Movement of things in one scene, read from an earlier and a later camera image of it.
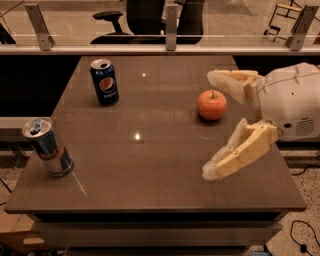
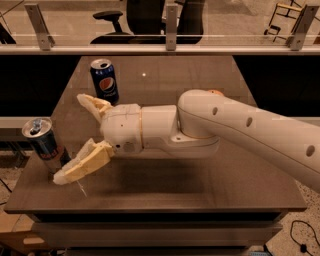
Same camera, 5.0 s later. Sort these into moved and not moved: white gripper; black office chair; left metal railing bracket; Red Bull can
Moved: white gripper
Not moved: Red Bull can; left metal railing bracket; black office chair
